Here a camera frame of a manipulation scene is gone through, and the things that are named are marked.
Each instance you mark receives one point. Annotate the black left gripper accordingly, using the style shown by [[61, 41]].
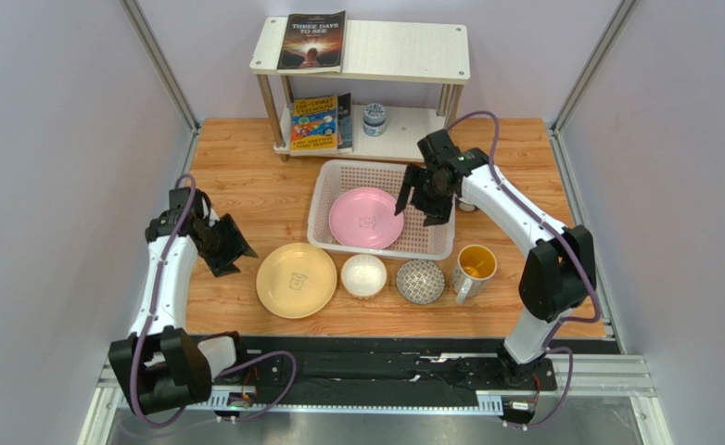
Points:
[[235, 247]]

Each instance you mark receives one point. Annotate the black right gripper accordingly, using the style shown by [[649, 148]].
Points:
[[430, 196]]

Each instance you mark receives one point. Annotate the white plastic basket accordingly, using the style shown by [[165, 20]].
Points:
[[416, 241]]

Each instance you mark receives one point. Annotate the pink plate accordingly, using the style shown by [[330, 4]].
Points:
[[364, 217]]

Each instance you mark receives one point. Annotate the yellow plate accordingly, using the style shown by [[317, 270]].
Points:
[[296, 281]]

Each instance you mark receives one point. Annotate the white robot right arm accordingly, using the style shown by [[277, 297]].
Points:
[[560, 269]]

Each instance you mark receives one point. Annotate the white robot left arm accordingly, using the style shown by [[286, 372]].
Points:
[[165, 296]]

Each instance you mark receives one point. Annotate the white bowl dark outside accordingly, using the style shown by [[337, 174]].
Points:
[[465, 205]]

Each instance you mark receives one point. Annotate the grey patterned bowl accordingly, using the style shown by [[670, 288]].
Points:
[[420, 282]]

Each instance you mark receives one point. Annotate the patterned mug yellow inside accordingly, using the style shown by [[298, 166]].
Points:
[[474, 267]]

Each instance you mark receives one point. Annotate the blue white ceramic jar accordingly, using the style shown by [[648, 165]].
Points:
[[374, 119]]

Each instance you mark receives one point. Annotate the white striped bowl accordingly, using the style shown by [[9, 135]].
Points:
[[364, 276]]

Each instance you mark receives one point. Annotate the dark blue book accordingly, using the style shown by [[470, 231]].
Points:
[[344, 124]]

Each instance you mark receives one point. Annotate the yellow treehouse book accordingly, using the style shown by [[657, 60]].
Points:
[[314, 126]]

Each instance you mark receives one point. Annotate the white two-tier shelf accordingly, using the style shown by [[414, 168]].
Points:
[[377, 51]]

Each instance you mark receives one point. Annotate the dark Three Days book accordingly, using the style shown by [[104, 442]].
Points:
[[313, 43]]

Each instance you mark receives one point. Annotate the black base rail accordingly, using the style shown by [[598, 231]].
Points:
[[370, 374]]

